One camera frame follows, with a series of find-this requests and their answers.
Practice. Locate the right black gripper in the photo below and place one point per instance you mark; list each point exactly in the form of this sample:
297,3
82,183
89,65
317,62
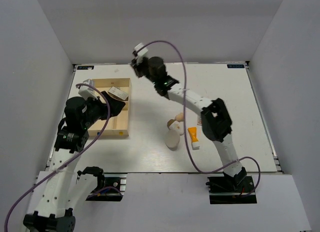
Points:
138,67

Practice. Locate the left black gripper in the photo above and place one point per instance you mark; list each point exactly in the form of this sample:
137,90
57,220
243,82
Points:
116,106

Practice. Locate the gold eyeshadow palette white label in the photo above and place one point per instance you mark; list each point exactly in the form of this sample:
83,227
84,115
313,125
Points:
116,92

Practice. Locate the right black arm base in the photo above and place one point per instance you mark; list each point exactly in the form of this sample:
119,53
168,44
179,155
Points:
223,193

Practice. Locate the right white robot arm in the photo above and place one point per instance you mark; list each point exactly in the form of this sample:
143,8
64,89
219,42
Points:
215,119

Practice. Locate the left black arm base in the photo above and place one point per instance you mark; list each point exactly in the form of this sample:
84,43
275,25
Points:
113,190

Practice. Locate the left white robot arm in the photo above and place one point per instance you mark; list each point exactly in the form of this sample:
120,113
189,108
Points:
55,211

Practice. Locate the beige makeup sponge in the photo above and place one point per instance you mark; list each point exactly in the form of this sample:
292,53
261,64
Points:
179,117

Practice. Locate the wooden divided organizer box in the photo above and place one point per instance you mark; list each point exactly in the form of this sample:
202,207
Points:
118,126

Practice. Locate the left blue table sticker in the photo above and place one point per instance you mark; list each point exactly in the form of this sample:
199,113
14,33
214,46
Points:
88,67

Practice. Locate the blue table sticker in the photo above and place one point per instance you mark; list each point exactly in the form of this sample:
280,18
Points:
235,66
88,67

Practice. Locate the white bottle gold cap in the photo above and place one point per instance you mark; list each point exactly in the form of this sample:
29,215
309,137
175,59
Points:
175,125

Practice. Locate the round beige powder puff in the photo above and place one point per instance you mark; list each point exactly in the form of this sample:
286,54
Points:
172,139

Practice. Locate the orange tube white cap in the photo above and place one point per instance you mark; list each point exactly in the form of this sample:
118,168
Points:
194,139

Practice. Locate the right blue table sticker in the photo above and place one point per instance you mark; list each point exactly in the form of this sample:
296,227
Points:
235,66

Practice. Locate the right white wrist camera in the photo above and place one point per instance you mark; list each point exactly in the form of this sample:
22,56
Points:
140,51

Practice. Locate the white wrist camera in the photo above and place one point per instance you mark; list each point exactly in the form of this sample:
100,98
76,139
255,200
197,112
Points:
140,51
87,92

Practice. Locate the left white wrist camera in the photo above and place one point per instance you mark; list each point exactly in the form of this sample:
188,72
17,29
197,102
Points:
87,92

